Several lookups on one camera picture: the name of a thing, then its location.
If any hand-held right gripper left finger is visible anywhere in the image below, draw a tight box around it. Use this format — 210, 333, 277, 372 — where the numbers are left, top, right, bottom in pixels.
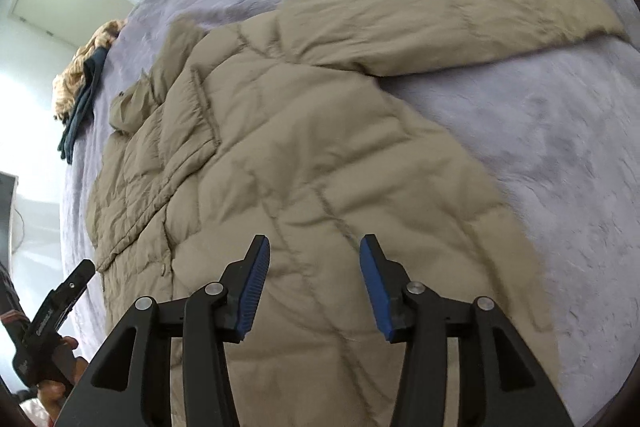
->
55, 234, 271, 427

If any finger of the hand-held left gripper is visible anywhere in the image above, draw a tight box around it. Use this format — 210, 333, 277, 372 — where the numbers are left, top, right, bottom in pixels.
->
47, 259, 96, 308

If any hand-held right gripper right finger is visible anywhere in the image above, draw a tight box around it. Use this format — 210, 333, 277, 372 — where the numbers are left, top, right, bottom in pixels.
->
359, 234, 573, 427

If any khaki puffer jacket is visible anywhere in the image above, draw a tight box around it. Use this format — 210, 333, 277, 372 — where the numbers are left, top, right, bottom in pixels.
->
85, 0, 631, 427

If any person's left hand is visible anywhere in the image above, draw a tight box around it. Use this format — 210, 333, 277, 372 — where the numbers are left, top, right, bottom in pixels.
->
36, 336, 89, 410

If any dark screen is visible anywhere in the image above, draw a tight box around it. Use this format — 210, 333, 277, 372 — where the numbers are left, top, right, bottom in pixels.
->
0, 173, 19, 260

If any dark teal garment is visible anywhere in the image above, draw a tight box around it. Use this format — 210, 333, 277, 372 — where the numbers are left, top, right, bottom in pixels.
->
57, 47, 110, 165

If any tan knitted garment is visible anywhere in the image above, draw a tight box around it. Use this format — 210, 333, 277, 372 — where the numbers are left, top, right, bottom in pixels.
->
52, 19, 128, 122

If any lavender fleece blanket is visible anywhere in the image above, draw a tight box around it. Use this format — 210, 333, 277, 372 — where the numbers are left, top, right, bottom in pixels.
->
60, 0, 640, 427

